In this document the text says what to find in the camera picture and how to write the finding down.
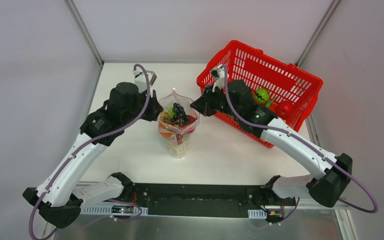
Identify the dark grape bunch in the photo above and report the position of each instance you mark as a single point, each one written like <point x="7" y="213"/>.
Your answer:
<point x="179" y="115"/>

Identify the green mangosteen fruit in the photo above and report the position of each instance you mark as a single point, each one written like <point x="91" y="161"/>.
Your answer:
<point x="261" y="96"/>

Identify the red plastic basket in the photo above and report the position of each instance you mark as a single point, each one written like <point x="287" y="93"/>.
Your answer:
<point x="284" y="82"/>

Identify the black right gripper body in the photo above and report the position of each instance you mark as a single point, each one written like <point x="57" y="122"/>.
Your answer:
<point x="204" y="105"/>

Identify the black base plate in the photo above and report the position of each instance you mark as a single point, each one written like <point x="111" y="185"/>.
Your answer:
<point x="203" y="200"/>

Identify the red apple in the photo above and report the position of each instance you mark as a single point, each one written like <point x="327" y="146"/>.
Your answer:
<point x="284" y="109"/>
<point x="188" y="126"/>

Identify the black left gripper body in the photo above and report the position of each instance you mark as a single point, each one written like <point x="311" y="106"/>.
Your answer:
<point x="153" y="110"/>

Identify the orange fruit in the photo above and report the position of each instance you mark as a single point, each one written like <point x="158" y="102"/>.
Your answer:
<point x="166" y="134"/>

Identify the light green round fruit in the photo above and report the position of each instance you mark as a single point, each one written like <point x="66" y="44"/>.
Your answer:
<point x="171" y="113"/>

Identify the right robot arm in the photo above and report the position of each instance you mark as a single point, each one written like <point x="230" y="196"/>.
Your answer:
<point x="327" y="177"/>

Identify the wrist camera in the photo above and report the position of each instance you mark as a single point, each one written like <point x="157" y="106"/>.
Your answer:
<point x="220" y="75"/>
<point x="144" y="80"/>

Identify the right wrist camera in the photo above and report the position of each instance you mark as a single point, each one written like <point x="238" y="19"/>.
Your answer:
<point x="220" y="75"/>

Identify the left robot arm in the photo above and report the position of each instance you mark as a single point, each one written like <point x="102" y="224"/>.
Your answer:
<point x="57" y="199"/>

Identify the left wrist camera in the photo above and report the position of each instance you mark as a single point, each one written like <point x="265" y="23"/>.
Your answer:
<point x="144" y="80"/>

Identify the clear zip top bag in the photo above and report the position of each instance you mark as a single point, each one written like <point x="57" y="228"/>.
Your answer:
<point x="178" y="133"/>

